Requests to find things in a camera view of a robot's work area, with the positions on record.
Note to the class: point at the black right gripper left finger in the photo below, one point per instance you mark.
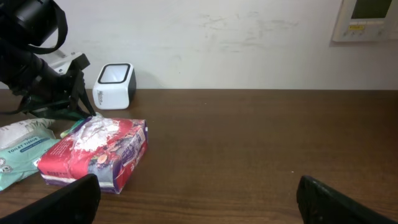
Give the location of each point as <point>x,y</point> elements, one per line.
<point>75,203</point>

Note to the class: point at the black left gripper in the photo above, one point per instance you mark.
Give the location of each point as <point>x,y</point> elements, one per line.
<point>45,92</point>

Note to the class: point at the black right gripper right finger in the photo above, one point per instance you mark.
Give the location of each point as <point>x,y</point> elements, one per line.
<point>318,203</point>

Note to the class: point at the red purple tissue pack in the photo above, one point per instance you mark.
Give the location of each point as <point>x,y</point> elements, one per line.
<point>109,148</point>

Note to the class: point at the teal toilet tissue wipes pack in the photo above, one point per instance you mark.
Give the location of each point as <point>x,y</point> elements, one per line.
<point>18,159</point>

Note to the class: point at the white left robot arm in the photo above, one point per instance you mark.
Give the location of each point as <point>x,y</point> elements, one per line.
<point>29,29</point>

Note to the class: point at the white wall control panel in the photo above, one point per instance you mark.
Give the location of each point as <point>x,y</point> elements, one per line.
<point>365,21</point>

